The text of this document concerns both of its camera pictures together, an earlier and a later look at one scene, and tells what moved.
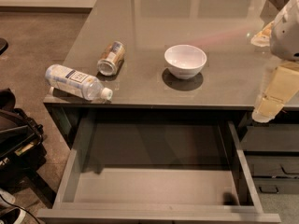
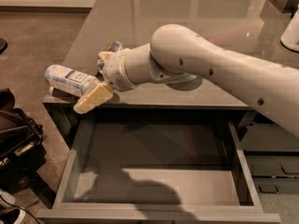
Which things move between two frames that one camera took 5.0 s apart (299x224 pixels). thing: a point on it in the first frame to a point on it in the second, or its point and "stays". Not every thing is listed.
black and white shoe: (10, 214) stays
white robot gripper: (286, 32) to (114, 69)
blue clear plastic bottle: (77, 83) stays
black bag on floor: (21, 143) stays
